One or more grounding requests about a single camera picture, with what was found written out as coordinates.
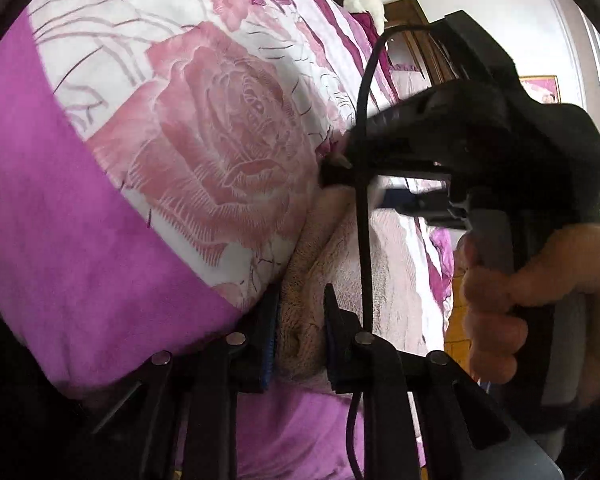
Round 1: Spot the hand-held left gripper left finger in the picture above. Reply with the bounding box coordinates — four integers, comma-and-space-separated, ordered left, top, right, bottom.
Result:
87, 291, 282, 480

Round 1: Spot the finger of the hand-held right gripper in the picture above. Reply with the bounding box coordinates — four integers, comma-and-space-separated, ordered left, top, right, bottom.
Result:
320, 91, 452, 187
378, 182, 469, 231

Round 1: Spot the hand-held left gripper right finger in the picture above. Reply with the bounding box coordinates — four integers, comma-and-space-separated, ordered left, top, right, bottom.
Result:
323, 284, 564, 480

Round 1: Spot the pink knitted cardigan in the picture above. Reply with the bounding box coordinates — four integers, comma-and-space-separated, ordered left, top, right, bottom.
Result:
275, 180, 432, 392

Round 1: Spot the person's right hand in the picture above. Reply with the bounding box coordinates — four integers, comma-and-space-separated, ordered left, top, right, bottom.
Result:
461, 224, 600, 407

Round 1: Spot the dark wooden headboard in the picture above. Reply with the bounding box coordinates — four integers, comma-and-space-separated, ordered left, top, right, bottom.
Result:
380, 0, 451, 91

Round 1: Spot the orange wooden cabinet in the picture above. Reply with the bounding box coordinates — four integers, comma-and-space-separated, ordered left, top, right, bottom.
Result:
444, 280, 475, 377

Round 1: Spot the floral striped bed blanket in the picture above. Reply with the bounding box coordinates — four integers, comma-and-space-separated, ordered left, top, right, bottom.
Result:
0, 0, 456, 480

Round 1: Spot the framed wall picture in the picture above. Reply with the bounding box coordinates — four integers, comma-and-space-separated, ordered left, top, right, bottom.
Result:
518, 75, 561, 106

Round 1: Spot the black cable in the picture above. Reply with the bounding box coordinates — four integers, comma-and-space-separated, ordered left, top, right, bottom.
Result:
345, 24, 436, 480

